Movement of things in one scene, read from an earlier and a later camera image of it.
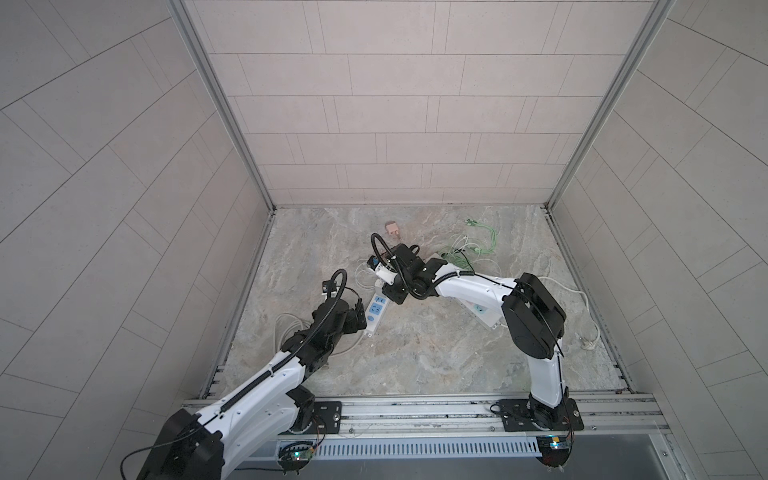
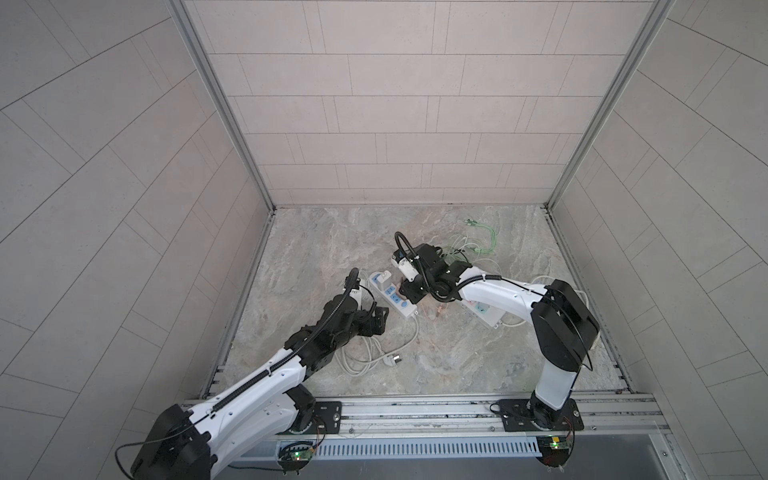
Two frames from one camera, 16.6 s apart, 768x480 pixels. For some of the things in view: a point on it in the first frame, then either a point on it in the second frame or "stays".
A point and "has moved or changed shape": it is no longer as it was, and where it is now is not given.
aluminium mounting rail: (596, 413) stays
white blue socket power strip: (375, 313) has moved or changed shape
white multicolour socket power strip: (492, 316) stays
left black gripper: (351, 325) stays
